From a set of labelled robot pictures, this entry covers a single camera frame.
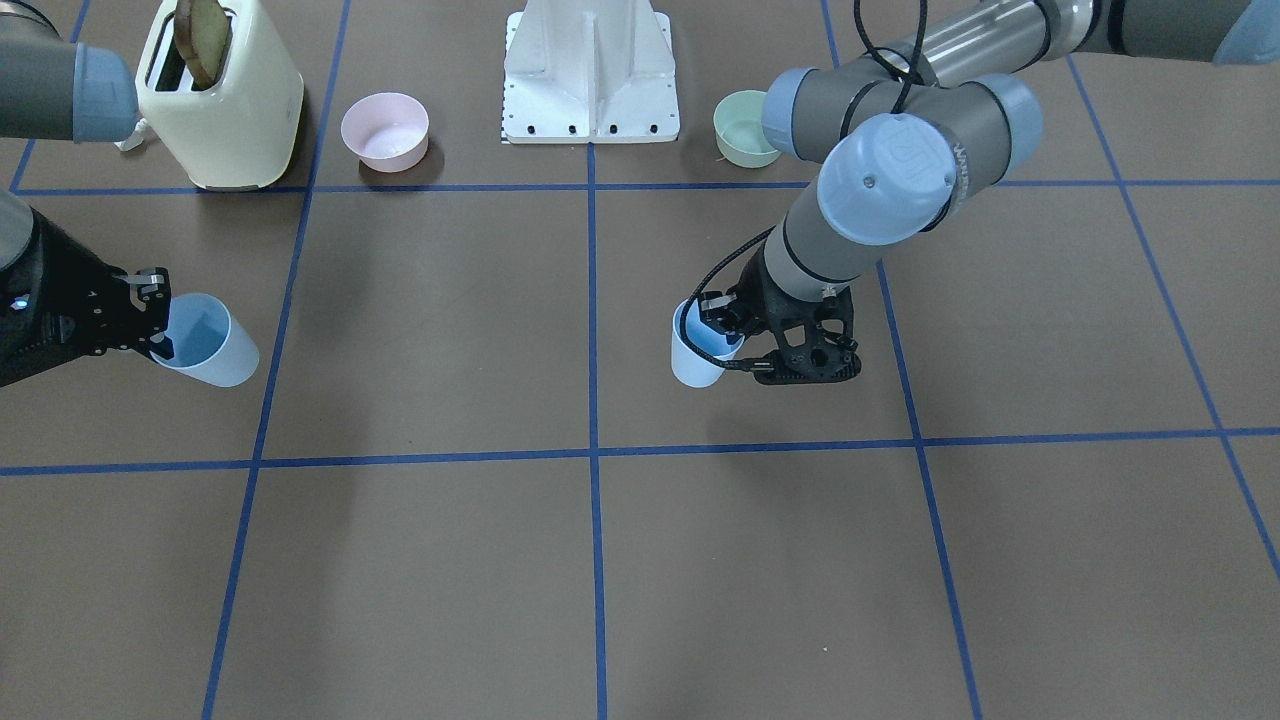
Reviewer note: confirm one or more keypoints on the slice of toast bread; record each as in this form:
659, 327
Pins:
202, 38

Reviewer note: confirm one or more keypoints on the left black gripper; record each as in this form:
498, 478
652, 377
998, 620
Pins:
757, 296

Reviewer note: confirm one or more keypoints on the pink plastic bowl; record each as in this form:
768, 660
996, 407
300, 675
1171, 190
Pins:
388, 132

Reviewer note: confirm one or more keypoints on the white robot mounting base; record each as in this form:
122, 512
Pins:
589, 72

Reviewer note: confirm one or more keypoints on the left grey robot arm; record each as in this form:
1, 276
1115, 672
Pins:
904, 135

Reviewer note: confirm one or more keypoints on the light blue plastic cup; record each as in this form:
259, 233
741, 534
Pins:
691, 368
208, 343

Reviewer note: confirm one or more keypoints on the cream white toaster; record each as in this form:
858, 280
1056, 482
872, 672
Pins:
239, 134

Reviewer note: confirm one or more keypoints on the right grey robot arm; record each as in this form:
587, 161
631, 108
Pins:
53, 89

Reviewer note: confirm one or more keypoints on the green plastic bowl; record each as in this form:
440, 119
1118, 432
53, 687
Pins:
740, 135

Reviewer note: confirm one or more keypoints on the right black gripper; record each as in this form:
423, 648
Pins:
52, 268

